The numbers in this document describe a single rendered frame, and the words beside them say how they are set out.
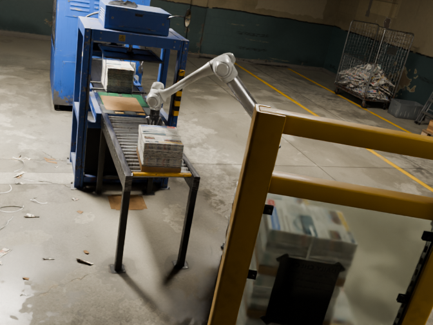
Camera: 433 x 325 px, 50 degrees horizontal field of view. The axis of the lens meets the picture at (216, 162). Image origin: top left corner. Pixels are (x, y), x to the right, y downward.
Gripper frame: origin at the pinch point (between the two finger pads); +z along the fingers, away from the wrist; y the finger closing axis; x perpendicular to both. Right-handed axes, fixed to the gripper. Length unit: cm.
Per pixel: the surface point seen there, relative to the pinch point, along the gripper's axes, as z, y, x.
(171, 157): 0.0, 4.0, -46.8
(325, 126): -91, -9, -229
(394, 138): -91, 11, -236
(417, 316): -30, 36, -247
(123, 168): 13.1, -27.6, -38.7
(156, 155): -0.7, -7.1, -45.8
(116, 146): 13.1, -26.6, 1.7
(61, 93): 65, -50, 316
